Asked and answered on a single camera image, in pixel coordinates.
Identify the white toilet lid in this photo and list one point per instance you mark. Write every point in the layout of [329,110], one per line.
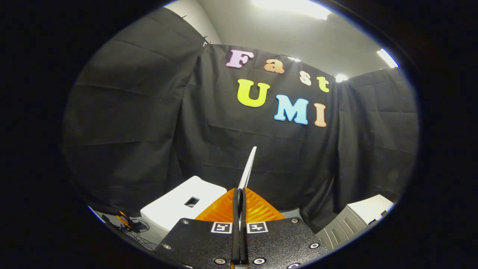
[248,168]

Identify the large ceiling light panel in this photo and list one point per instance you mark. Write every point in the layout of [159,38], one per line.
[295,6]

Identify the white ceramic toilet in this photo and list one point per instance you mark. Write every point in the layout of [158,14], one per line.
[171,209]

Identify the white drawer cabinet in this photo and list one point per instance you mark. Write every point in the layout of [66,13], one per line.
[366,209]

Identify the small ceiling light panel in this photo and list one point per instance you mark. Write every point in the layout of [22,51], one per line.
[387,58]
[341,77]

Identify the black plastic holder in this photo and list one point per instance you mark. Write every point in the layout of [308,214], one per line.
[378,217]

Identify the black backdrop cloth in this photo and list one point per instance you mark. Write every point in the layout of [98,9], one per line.
[149,130]

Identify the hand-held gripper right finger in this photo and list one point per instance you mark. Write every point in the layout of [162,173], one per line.
[280,244]

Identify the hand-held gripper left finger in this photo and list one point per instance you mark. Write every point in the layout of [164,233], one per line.
[201,244]

